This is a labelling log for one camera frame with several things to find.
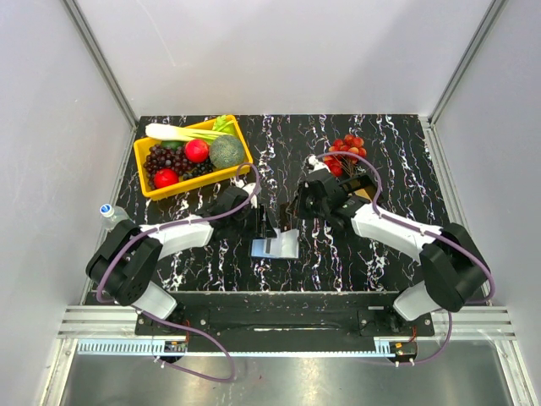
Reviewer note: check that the green melon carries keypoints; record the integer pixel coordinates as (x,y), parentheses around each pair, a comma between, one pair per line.
(226,151)

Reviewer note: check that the black card storage box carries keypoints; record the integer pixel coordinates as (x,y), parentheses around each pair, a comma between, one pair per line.
(358,181)

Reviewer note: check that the yellow plastic tray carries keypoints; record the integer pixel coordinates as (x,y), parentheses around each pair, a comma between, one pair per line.
(141,150)

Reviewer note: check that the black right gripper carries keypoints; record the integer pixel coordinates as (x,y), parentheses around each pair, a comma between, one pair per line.
(303,192)

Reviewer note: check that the black leather card holder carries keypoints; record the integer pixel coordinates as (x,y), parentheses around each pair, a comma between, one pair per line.
(285,245)

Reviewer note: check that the gold credit card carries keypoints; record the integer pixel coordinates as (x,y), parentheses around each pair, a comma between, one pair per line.
(366,193)

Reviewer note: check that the plastic water bottle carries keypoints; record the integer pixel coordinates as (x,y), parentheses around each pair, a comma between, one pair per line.
(112,215)

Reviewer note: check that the red apple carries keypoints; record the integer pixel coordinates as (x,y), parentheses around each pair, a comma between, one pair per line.
(197,151)

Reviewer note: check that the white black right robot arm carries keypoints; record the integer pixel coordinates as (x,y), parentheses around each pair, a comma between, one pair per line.
(452,268)

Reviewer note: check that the dark purple grape bunch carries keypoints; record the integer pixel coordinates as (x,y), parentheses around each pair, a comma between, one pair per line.
(173,157)

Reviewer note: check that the white green leek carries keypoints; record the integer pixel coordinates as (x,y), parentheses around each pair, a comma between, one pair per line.
(163,132)

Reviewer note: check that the white credit card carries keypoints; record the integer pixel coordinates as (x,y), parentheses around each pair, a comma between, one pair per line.
(261,248)

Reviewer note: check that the black credit card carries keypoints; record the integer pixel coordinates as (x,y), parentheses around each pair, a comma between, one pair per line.
(287,217)

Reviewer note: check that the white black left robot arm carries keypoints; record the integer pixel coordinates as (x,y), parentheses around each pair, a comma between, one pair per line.
(125,263)

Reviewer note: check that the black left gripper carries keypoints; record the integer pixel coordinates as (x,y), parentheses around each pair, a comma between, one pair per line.
(259,222)

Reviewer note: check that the red tomato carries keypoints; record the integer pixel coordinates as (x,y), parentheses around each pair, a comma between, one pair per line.
(165,177)

